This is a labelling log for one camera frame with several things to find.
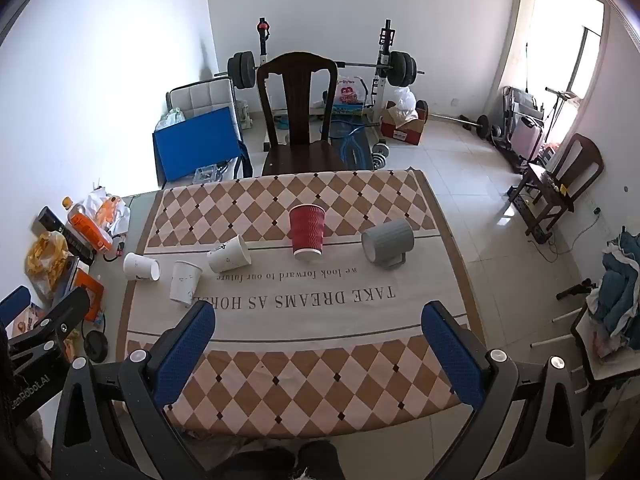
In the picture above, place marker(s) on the brown wooden chair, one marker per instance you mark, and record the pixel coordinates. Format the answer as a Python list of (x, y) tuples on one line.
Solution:
[(582, 160)]

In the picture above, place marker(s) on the dark wooden chair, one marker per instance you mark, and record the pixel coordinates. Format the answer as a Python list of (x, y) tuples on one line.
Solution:
[(295, 85)]

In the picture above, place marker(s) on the white plastic bag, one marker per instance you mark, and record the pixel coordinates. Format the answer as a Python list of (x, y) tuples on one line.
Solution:
[(405, 102)]

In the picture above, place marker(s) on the clear plastic box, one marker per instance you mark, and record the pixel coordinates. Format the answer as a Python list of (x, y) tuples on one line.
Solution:
[(207, 175)]

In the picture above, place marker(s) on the orange drink bottle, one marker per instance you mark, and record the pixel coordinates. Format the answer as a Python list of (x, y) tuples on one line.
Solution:
[(90, 230)]

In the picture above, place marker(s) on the black tool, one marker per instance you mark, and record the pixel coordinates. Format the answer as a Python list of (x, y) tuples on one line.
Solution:
[(575, 290)]

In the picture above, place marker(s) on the red ribbed paper cup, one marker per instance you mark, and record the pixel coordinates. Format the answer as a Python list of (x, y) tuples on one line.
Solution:
[(307, 232)]

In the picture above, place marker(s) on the white weight rack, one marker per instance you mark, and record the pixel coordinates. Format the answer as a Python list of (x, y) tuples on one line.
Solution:
[(384, 45)]

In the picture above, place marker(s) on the white crumpled bag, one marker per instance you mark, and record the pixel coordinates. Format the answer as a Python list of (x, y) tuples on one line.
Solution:
[(107, 207)]

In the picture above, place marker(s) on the pile of blue clothes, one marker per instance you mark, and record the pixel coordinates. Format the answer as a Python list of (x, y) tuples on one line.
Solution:
[(617, 280)]

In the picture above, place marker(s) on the thin barbell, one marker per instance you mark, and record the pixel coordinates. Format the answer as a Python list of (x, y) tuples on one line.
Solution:
[(481, 125)]

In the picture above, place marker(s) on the pink suitcase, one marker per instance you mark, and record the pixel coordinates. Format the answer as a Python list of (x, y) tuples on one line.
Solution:
[(525, 137)]

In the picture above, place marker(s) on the yellow plastic bag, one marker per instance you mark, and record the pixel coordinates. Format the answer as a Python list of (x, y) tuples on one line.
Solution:
[(45, 260)]

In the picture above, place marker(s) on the checkered printed tablecloth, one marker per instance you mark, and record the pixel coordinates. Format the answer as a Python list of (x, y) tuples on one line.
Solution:
[(310, 320)]

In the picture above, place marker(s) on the black power strip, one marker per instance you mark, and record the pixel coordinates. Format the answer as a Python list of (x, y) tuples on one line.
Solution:
[(531, 222)]

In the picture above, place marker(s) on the bright window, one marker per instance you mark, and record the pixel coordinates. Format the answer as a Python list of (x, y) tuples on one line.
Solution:
[(590, 60)]

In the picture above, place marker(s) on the small dumbbell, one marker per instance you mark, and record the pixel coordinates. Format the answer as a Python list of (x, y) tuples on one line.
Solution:
[(381, 155)]

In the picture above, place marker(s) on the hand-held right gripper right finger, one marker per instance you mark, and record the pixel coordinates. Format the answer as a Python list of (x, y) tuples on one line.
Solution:
[(450, 350)]

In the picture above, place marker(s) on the printed plastic bag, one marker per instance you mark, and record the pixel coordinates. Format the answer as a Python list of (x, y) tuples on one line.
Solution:
[(347, 92)]

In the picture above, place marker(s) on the long black box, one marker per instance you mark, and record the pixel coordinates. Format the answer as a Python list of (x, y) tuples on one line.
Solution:
[(67, 235)]

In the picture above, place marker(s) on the grey ribbed mug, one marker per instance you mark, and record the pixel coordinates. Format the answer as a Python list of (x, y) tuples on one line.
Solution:
[(390, 240)]

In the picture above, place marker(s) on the white legged chair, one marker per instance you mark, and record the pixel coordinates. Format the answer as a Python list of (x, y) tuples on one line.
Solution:
[(600, 360)]

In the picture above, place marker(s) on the black barbell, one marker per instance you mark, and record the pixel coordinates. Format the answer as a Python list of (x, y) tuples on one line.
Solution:
[(402, 67)]

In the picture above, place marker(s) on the grey padded chair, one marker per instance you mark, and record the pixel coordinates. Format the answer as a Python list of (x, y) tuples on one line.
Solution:
[(200, 97)]

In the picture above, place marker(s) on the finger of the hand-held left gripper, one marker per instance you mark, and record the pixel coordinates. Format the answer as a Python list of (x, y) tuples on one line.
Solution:
[(57, 322), (14, 304)]

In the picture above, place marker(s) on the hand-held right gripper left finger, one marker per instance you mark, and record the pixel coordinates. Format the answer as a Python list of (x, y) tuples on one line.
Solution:
[(187, 345)]

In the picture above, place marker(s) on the orange box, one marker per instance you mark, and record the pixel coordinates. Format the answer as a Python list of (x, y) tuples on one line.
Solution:
[(90, 295)]

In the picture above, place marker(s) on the black round lid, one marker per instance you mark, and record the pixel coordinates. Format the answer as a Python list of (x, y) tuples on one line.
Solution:
[(95, 346)]

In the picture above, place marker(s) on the white paper cup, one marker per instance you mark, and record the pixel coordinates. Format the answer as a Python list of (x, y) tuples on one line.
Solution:
[(230, 255), (140, 266), (184, 282)]

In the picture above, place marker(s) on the red cardboard box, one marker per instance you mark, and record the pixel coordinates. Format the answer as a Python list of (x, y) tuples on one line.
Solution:
[(405, 135)]

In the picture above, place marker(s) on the blue board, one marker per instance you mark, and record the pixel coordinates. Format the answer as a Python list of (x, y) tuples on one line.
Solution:
[(195, 145)]

